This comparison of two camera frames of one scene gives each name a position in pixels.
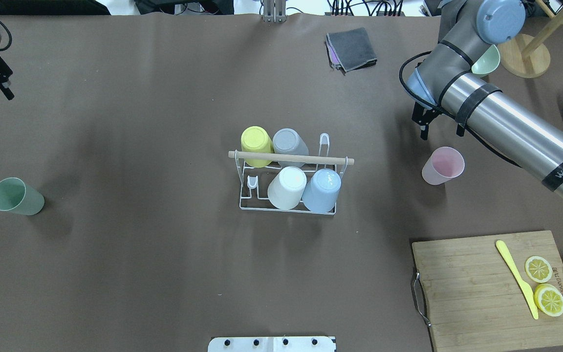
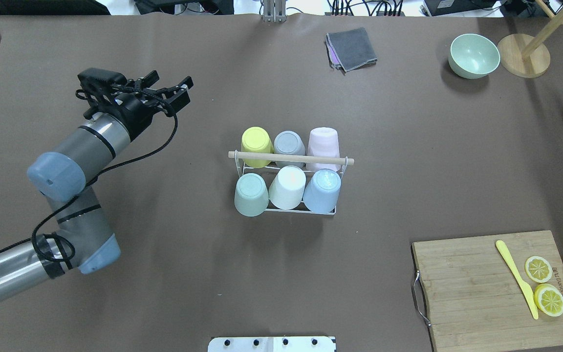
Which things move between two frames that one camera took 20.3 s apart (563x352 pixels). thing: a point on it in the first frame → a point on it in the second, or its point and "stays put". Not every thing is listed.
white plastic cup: (286, 191) stays put
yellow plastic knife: (503, 250) stays put
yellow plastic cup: (256, 139) stays put
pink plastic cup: (444, 164) → (323, 141)
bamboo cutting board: (475, 301) stays put
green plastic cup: (13, 194) → (251, 197)
